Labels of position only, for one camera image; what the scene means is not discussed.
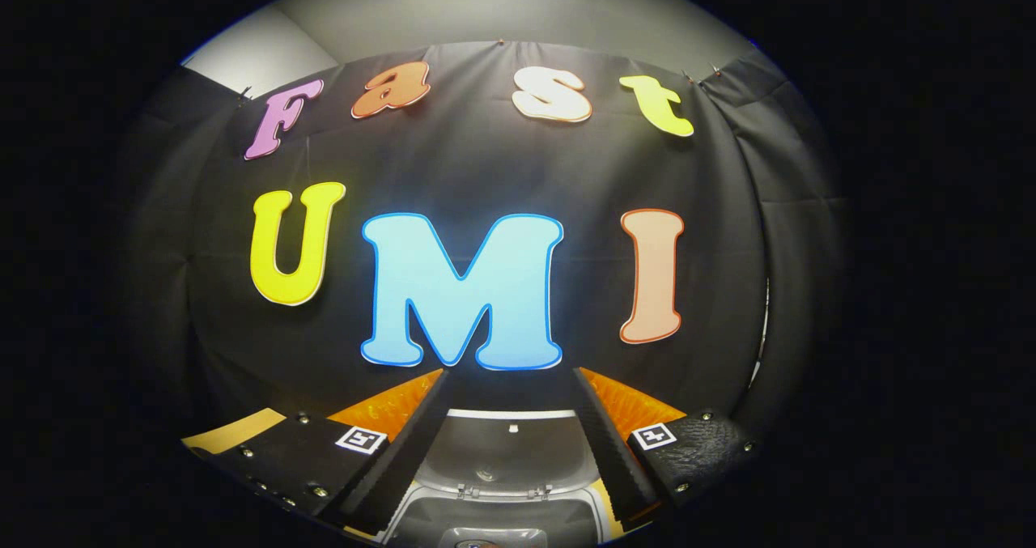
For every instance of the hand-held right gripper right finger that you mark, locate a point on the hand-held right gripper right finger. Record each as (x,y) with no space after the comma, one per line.
(611,451)

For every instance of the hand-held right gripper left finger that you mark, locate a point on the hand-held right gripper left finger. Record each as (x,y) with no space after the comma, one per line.
(409,459)

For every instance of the white desktop garbage bin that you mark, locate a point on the white desktop garbage bin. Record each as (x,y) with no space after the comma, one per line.
(502,451)

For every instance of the wooden desktop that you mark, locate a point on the wooden desktop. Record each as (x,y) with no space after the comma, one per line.
(235,431)

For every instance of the black backdrop cloth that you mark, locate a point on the black backdrop cloth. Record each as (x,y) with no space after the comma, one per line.
(486,176)

